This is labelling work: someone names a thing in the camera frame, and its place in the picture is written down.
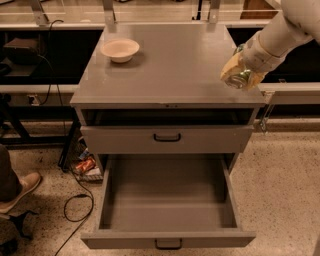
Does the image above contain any person's trouser leg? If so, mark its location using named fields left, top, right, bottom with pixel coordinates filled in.
left=0, top=145, right=22, bottom=202

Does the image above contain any black middle drawer handle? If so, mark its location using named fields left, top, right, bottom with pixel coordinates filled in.
left=154, top=239, right=183, bottom=250

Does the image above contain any black top drawer handle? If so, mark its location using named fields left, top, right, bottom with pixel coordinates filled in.
left=153, top=133, right=182, bottom=143

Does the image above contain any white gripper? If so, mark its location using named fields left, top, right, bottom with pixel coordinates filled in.
left=220, top=31, right=286, bottom=90

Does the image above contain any tan shoe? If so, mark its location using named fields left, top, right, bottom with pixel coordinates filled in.
left=0, top=172, right=42, bottom=214

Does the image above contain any crushed green can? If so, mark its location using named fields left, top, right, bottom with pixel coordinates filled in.
left=222, top=44, right=251, bottom=89

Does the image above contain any grey drawer cabinet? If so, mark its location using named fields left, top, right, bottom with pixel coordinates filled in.
left=71, top=24, right=264, bottom=168

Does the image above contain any white bowl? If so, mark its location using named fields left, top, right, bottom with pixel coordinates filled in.
left=100, top=38, right=140, bottom=63

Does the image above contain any black box on shelf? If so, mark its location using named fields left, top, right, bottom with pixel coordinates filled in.
left=3, top=38, right=39, bottom=65

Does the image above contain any black office chair base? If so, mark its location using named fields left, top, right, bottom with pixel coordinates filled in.
left=0, top=210, right=38, bottom=256

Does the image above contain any orange snack bag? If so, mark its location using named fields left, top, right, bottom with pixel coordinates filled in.
left=75, top=157, right=96, bottom=174

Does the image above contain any closed grey top drawer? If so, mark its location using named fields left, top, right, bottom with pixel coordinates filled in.
left=81, top=126, right=253, bottom=154

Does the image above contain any black floor cable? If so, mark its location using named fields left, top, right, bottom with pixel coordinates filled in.
left=54, top=166, right=95, bottom=256

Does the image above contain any black drawer handle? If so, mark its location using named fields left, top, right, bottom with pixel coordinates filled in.
left=153, top=133, right=182, bottom=143
left=154, top=239, right=183, bottom=250

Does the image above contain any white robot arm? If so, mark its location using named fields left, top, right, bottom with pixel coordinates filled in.
left=220, top=0, right=320, bottom=90

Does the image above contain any open grey middle drawer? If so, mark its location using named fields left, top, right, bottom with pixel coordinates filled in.
left=81, top=154, right=256, bottom=249

